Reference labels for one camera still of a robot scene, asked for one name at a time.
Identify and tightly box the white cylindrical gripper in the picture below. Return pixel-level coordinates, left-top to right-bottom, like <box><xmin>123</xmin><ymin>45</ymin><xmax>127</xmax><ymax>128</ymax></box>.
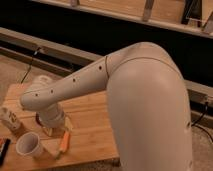
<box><xmin>38</xmin><ymin>103</ymin><xmax>73</xmax><ymax>136</ymax></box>

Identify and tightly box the orange pepper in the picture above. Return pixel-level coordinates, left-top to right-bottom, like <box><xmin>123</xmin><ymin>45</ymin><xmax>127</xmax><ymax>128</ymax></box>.
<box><xmin>57</xmin><ymin>131</ymin><xmax>70</xmax><ymax>159</ymax></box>

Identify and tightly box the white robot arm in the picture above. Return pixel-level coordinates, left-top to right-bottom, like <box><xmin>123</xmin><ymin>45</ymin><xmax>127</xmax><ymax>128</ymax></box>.
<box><xmin>20</xmin><ymin>42</ymin><xmax>193</xmax><ymax>171</ymax></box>

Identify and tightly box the dark brown bowl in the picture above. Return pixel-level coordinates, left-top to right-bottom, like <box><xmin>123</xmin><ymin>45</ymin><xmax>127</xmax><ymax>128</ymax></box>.
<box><xmin>35</xmin><ymin>113</ymin><xmax>43</xmax><ymax>126</ymax></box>

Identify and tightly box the white paper cup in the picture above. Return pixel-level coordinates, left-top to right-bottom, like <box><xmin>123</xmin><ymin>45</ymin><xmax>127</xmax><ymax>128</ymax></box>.
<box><xmin>16</xmin><ymin>132</ymin><xmax>44</xmax><ymax>157</ymax></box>

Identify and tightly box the black orange object at edge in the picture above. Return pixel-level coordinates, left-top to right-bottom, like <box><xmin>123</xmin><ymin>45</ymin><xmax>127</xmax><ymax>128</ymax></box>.
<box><xmin>0</xmin><ymin>138</ymin><xmax>11</xmax><ymax>166</ymax></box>

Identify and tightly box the black cable on floor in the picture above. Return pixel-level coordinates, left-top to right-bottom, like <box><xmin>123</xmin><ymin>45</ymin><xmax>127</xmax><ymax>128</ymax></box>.
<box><xmin>20</xmin><ymin>46</ymin><xmax>44</xmax><ymax>84</ymax></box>

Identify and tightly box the black cable at right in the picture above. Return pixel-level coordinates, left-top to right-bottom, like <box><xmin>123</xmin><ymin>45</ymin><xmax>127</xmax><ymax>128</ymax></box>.
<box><xmin>191</xmin><ymin>99</ymin><xmax>213</xmax><ymax>143</ymax></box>

